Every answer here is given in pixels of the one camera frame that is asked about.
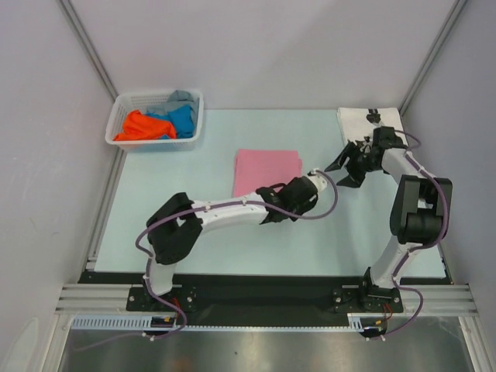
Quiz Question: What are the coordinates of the left slotted cable duct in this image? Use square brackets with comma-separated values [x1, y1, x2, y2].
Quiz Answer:
[71, 314, 183, 331]

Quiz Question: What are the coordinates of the grey t shirt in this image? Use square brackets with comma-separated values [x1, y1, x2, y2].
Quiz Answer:
[146, 90, 199, 115]

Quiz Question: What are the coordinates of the folded white printed t shirt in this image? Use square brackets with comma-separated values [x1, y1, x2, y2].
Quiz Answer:
[337, 108, 408, 156]

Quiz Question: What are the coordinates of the blue t shirt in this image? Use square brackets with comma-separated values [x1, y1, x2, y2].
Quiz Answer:
[146, 105, 195, 140]

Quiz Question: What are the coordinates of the orange t shirt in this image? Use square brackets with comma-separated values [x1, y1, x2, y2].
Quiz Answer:
[113, 110, 176, 141]

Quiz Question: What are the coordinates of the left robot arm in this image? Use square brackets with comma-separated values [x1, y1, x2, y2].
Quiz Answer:
[143, 173, 327, 310]

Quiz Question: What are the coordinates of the aluminium frame rail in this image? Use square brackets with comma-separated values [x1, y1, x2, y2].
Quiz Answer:
[55, 284, 131, 315]

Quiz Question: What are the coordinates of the pink t shirt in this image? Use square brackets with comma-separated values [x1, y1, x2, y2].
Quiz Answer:
[232, 149, 303, 197]

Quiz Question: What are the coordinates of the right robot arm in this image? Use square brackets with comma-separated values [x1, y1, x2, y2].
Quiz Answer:
[326, 126, 453, 313]

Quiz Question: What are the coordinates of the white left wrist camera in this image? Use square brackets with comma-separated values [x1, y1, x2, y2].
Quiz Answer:
[305, 169, 328, 193]

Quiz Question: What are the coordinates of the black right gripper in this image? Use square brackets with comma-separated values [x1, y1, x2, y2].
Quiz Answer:
[325, 141, 380, 188]

